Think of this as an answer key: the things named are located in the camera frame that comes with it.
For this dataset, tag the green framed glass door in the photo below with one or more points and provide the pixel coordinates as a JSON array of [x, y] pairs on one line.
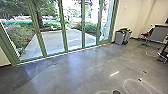
[[90, 41], [63, 26]]

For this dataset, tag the dark green-lidded trash bin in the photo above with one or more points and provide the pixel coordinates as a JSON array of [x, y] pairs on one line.
[[127, 35]]

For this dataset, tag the large garden tree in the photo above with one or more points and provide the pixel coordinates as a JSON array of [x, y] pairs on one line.
[[39, 15]]

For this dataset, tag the grey indoor trash bin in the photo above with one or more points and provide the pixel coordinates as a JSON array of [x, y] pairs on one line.
[[119, 37]]

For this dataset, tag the round dark floor cover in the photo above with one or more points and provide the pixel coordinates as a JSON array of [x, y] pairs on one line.
[[116, 92]]

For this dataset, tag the green garden bush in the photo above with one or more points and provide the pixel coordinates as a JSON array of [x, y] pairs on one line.
[[87, 28]]

